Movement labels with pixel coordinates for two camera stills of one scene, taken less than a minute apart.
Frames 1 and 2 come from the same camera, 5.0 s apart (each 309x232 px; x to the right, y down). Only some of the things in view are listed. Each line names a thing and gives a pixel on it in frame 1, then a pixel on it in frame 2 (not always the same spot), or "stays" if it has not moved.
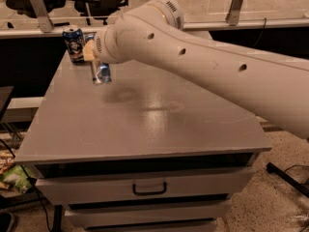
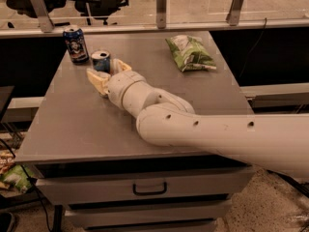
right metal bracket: [233, 17] stays
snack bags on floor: [13, 177] stays
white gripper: [99, 45] to [124, 83]
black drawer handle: [141, 193] stays
